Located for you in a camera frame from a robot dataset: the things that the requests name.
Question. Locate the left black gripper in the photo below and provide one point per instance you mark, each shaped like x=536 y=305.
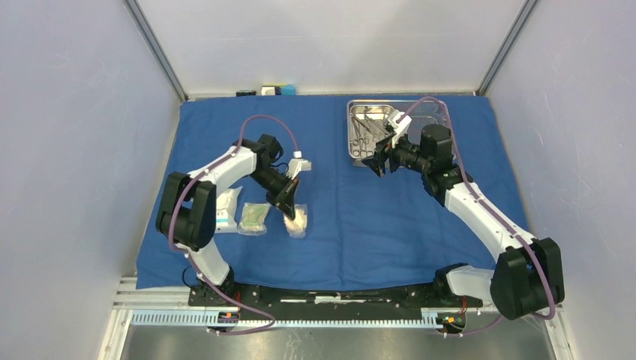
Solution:
x=284 y=197

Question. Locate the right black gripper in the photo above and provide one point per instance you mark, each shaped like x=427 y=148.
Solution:
x=376 y=163

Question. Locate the beige gauze packet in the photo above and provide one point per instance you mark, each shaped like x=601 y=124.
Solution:
x=297 y=226

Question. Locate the green packet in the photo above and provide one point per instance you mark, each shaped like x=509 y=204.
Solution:
x=253 y=217

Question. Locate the wire mesh instrument basket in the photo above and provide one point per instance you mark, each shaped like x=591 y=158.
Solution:
x=428 y=112

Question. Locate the white blue labelled packet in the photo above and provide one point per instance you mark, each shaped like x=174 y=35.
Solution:
x=226 y=210

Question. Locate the surgical scissors forceps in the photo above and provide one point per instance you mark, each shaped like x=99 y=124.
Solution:
x=362 y=136

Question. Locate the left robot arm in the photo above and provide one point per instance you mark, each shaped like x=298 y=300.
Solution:
x=188 y=203

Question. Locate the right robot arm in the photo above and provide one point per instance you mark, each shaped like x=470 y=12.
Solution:
x=528 y=274

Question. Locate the stainless steel inner tray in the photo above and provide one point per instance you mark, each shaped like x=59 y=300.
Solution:
x=378 y=112

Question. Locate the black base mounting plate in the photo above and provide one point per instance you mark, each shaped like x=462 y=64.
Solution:
x=393 y=303

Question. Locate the blue small block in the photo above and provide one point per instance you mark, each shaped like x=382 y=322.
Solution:
x=288 y=90

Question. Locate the white yellow small object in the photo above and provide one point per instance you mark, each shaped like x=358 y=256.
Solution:
x=272 y=89

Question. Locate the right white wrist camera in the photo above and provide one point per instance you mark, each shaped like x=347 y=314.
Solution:
x=397 y=123

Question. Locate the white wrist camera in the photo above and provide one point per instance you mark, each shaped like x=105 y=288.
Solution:
x=397 y=123
x=297 y=164

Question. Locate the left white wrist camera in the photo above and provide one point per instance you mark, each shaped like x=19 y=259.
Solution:
x=297 y=164

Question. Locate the white slotted cable duct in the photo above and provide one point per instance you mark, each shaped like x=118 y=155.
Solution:
x=224 y=320

